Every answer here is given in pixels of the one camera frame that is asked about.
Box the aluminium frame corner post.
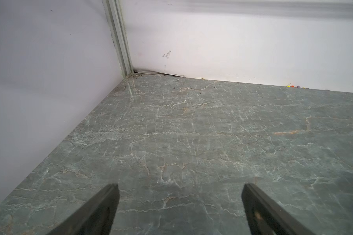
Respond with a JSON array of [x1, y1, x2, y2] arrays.
[[102, 0, 134, 78]]

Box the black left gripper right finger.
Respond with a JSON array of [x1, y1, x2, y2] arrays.
[[242, 183, 313, 235]]

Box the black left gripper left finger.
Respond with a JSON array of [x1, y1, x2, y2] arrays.
[[49, 184, 120, 235]]

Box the small colourful beads at wall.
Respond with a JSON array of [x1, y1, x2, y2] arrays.
[[286, 84, 308, 89]]

